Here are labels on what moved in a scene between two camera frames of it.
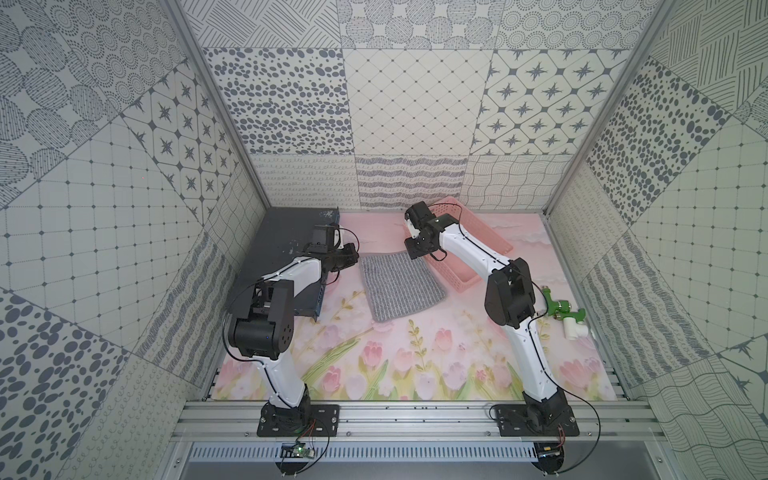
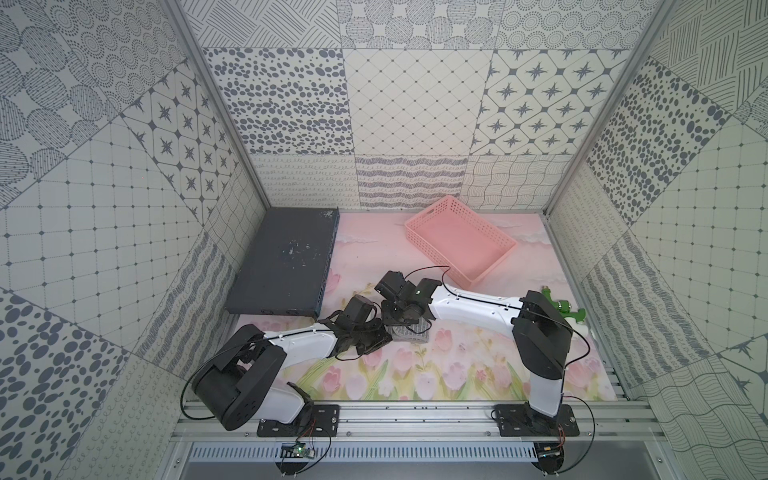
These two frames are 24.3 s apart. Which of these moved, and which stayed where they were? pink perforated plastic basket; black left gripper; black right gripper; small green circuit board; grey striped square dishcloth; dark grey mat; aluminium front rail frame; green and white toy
Moved: black right gripper; black left gripper; grey striped square dishcloth
Stayed: green and white toy; small green circuit board; aluminium front rail frame; pink perforated plastic basket; dark grey mat
